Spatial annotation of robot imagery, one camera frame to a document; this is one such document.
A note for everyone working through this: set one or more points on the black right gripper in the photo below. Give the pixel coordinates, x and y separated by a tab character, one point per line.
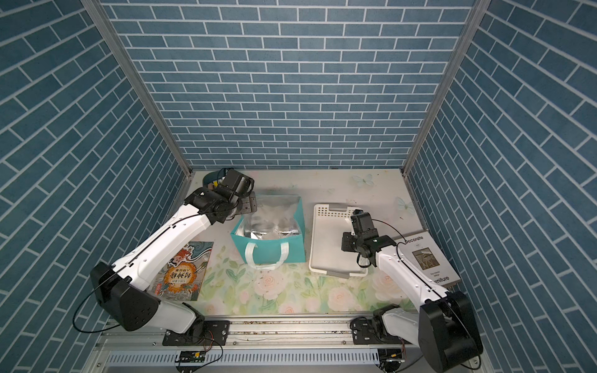
346	241

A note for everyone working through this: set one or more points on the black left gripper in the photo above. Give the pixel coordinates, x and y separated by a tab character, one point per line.
249	202

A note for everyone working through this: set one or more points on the teal insulated delivery bag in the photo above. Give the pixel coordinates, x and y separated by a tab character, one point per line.
274	234

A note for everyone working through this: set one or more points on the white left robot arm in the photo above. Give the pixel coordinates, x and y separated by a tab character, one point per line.
122	288

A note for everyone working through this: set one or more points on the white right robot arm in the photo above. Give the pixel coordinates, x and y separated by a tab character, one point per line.
443	326

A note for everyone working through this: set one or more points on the dark teal storage bin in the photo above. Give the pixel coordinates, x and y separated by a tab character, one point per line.
212	179

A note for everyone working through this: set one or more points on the white perforated plastic basket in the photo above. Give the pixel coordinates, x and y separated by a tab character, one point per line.
329	224

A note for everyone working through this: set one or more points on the white Decorate furniture book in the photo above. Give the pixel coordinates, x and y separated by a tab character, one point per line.
425	254

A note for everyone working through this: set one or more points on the floral table mat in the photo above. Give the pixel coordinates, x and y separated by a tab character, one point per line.
230	287

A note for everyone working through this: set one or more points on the colourful illustrated children's book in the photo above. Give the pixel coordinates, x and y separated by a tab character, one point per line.
180	280

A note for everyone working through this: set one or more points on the small green circuit board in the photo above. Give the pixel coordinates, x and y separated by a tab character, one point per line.
191	357

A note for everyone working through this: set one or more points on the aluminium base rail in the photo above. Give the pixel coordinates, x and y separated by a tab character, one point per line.
284	331

